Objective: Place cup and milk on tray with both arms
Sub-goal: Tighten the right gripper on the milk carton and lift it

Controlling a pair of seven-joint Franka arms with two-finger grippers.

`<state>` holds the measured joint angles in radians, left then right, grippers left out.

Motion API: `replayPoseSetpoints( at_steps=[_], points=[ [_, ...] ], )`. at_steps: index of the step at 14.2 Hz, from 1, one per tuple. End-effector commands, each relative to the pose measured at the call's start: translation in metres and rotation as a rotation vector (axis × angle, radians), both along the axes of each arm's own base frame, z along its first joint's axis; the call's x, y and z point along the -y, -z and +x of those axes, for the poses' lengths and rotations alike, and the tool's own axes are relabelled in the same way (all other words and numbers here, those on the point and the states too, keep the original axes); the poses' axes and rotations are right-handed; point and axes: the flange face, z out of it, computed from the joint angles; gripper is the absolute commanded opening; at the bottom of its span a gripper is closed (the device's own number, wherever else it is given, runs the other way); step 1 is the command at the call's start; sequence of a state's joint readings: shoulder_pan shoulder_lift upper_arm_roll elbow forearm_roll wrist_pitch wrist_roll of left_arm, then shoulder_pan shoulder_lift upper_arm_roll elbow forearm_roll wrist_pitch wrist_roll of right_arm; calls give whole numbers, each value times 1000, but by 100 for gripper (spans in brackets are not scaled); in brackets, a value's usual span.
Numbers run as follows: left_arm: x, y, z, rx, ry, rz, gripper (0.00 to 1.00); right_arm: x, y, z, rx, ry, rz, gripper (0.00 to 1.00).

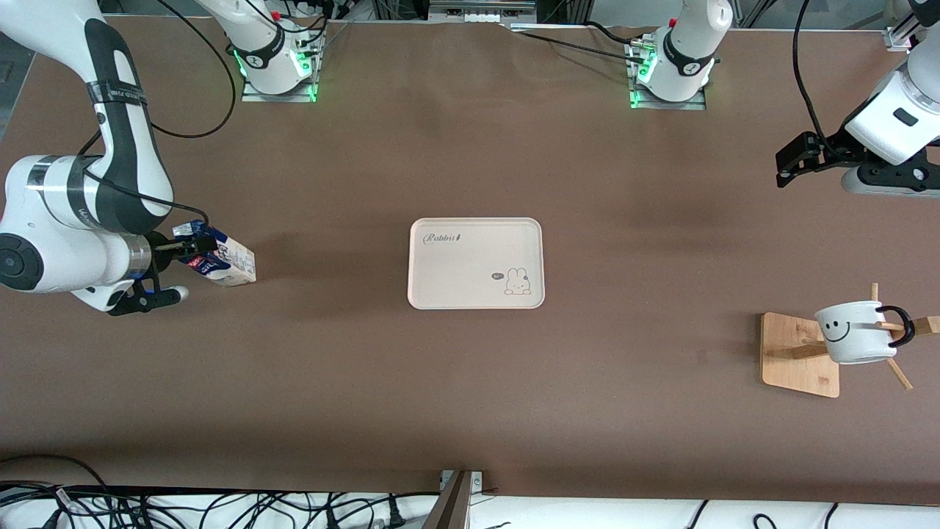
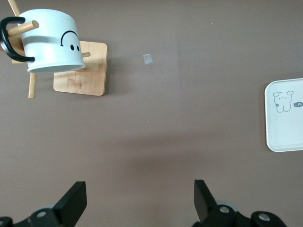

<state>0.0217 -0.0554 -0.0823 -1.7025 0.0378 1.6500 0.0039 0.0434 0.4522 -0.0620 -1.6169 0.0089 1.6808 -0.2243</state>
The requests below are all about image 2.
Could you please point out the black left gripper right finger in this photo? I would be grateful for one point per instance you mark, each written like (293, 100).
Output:
(204, 205)

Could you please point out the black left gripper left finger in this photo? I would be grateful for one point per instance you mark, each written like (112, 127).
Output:
(69, 205)

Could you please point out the white tray with bear drawing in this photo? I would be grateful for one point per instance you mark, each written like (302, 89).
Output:
(284, 127)

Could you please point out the wooden mug stand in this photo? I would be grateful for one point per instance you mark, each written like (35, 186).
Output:
(90, 75)

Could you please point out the small clear tape piece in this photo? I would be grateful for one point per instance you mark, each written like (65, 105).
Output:
(148, 59)

